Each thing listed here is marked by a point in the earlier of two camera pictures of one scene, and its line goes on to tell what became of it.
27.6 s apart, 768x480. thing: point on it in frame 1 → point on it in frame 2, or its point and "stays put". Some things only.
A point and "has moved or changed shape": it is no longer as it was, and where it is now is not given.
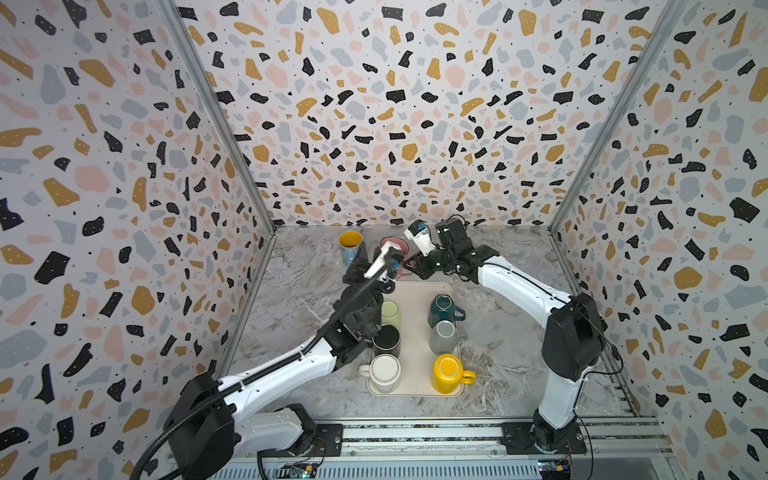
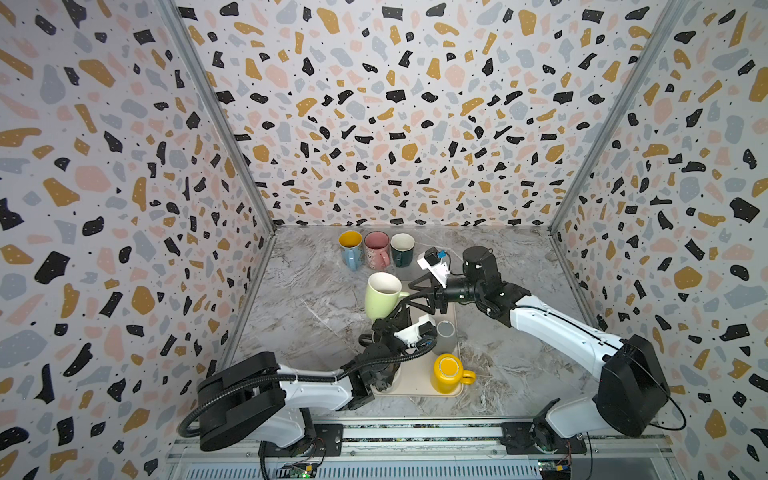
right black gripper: x=420 y=265 → x=432 y=291
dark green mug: x=443 y=308 has moved or changed shape
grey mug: x=443 y=337 stays put
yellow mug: x=448 y=374 stays put
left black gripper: x=352 y=274 → x=388 y=328
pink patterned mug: x=405 y=248 has moved or changed shape
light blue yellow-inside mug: x=349 y=242 stays put
